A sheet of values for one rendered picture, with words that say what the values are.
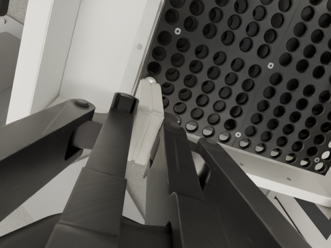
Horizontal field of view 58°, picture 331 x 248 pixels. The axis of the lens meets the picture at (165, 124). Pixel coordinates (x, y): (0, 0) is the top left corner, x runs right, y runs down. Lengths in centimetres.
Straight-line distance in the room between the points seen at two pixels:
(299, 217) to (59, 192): 115
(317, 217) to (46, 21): 34
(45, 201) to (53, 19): 125
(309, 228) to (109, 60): 30
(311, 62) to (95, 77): 22
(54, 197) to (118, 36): 117
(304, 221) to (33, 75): 34
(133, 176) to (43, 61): 113
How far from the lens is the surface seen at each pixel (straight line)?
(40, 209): 150
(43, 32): 26
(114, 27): 34
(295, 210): 43
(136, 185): 139
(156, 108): 15
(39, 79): 28
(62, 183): 140
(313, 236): 40
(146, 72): 28
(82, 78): 35
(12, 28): 126
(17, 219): 162
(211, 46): 28
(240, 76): 29
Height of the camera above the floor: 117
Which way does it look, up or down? 69 degrees down
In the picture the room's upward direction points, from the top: 172 degrees clockwise
